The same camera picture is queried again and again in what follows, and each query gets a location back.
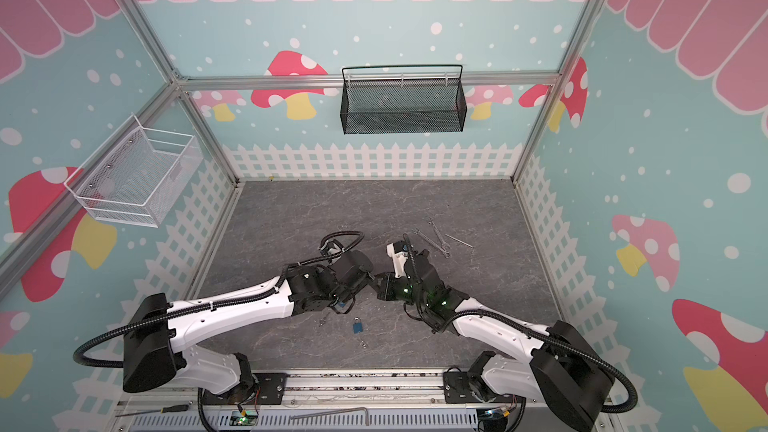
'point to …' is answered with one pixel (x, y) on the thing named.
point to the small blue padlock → (357, 325)
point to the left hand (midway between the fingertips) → (372, 277)
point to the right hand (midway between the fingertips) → (365, 280)
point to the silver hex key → (458, 240)
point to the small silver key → (321, 322)
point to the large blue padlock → (344, 307)
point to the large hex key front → (333, 412)
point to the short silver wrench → (444, 244)
